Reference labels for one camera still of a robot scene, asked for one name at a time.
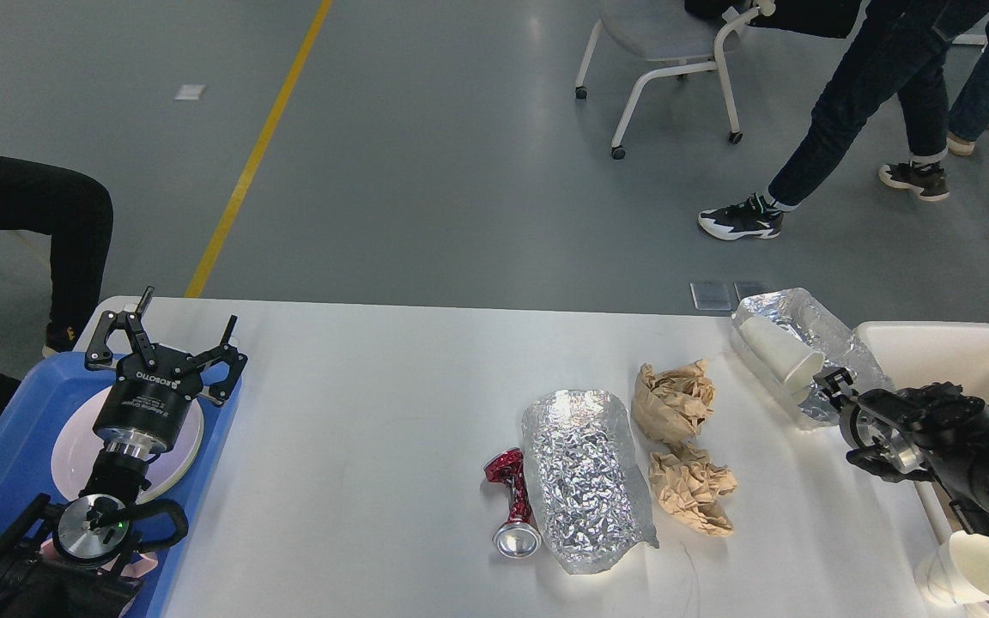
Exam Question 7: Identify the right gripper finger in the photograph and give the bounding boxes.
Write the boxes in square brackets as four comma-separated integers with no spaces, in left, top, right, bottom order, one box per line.
[814,367,859,417]

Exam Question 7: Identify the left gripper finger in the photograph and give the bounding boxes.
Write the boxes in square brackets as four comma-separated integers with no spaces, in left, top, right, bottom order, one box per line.
[181,315,249,406]
[85,287,161,372]

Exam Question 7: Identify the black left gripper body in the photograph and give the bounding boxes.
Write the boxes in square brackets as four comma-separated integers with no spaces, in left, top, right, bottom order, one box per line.
[93,348,203,454]

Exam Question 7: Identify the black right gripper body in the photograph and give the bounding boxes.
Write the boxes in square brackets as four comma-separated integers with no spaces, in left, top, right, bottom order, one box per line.
[837,388,933,482]

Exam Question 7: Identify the pink plate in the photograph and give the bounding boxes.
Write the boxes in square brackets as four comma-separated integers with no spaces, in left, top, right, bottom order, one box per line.
[51,386,204,502]

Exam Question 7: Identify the small silver foil bag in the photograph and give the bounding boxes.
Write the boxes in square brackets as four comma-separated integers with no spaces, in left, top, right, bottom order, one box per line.
[731,287,895,430]

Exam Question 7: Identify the pink ribbed mug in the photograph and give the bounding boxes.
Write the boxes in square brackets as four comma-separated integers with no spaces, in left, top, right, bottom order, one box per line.
[38,541,160,617]

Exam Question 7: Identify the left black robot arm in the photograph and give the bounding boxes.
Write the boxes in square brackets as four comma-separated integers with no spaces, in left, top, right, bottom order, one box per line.
[0,288,248,617]

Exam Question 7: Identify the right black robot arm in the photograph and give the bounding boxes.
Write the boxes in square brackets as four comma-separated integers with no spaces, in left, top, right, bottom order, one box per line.
[814,367,989,536]

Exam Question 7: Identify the white cup in foil bag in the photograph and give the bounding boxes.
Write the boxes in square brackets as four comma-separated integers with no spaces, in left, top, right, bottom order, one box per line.
[738,314,825,403]

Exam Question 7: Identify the beige plastic bin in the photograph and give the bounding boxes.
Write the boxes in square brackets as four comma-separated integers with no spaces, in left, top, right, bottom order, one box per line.
[853,321,989,615]

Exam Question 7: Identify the blue plastic tray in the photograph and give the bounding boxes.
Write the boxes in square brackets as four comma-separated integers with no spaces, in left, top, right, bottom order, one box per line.
[0,352,242,617]

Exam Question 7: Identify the white paper cup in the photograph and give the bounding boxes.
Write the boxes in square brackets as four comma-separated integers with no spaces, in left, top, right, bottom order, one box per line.
[913,530,989,607]

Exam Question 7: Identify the crumpled brown paper upper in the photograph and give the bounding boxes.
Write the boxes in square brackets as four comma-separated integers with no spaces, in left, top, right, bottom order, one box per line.
[632,359,717,445]

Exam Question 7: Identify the crumpled brown paper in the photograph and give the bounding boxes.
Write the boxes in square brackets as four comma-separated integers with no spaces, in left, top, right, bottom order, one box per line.
[632,359,717,445]
[648,442,738,537]

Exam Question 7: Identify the crumpled brown paper lower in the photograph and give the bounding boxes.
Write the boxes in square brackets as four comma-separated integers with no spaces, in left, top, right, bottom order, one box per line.
[648,442,738,537]

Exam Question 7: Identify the person in black left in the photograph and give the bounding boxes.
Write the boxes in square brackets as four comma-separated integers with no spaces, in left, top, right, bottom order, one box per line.
[0,149,115,423]

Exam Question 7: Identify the large silver foil bag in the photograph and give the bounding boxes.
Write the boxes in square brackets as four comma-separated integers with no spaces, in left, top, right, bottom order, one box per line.
[521,390,659,575]

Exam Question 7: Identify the crushed red can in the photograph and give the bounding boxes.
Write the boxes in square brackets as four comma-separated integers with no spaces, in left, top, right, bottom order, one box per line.
[483,447,542,560]

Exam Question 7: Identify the walking person black sneakers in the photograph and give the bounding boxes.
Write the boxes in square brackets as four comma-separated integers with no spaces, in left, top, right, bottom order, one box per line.
[697,1,989,241]

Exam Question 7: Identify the grey white office chair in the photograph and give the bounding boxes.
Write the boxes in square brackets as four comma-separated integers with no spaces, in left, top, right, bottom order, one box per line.
[574,1,776,160]

